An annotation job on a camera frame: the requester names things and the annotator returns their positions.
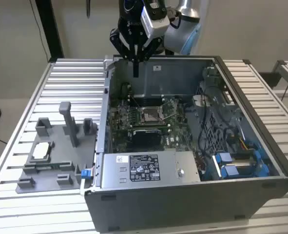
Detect thin wire locking lever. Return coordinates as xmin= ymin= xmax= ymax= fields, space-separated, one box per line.
xmin=131 ymin=95 xmax=142 ymax=109

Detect white gray wrist camera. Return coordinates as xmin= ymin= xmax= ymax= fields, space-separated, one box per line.
xmin=140 ymin=1 xmax=171 ymax=39

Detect black frame post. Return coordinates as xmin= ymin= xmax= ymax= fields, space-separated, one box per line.
xmin=34 ymin=0 xmax=64 ymax=61

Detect black graphics card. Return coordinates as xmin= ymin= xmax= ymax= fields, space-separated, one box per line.
xmin=128 ymin=128 xmax=163 ymax=150

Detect thin black wall cable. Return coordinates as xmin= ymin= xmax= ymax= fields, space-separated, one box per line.
xmin=30 ymin=0 xmax=51 ymax=63

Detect silver power supply unit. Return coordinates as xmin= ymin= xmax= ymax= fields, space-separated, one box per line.
xmin=100 ymin=150 xmax=202 ymax=190

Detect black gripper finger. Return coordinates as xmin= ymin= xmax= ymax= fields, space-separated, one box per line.
xmin=109 ymin=27 xmax=137 ymax=78
xmin=135 ymin=35 xmax=163 ymax=78

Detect green RAM stick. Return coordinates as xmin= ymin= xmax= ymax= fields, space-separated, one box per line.
xmin=24 ymin=162 xmax=73 ymax=171

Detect CPU socket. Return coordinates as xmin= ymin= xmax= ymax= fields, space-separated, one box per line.
xmin=138 ymin=105 xmax=165 ymax=126

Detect blue disk carrier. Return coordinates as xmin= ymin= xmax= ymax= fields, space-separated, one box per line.
xmin=220 ymin=160 xmax=271 ymax=180
xmin=212 ymin=151 xmax=256 ymax=166

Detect aluminium side table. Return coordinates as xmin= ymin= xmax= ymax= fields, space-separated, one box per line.
xmin=270 ymin=59 xmax=288 ymax=98

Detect black looped cable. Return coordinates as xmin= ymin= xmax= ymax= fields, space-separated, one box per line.
xmin=120 ymin=82 xmax=132 ymax=99

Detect yellow red power wires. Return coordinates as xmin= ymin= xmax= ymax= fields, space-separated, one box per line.
xmin=238 ymin=137 xmax=249 ymax=151

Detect silver square CPU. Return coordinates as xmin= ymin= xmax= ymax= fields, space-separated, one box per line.
xmin=32 ymin=143 xmax=50 ymax=159

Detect green motherboard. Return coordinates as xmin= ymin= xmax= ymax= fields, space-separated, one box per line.
xmin=108 ymin=96 xmax=198 ymax=154

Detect dark gray PC case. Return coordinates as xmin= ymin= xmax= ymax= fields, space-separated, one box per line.
xmin=79 ymin=55 xmax=288 ymax=234

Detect gray plastic parts rack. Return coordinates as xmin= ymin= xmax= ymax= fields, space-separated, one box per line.
xmin=15 ymin=101 xmax=98 ymax=195

